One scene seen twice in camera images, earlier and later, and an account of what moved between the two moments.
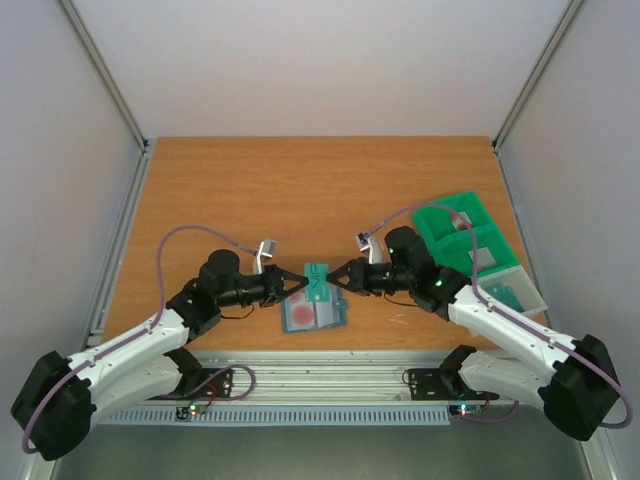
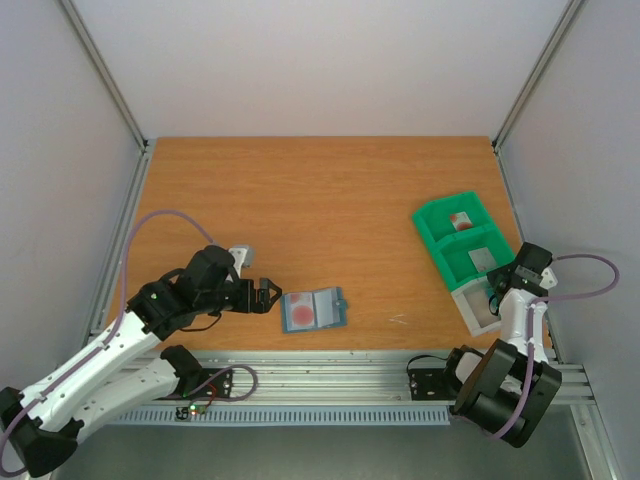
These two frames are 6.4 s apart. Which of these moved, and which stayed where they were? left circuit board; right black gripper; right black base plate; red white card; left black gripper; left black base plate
Moved: left black gripper; right black gripper
Stayed: red white card; left black base plate; right black base plate; left circuit board
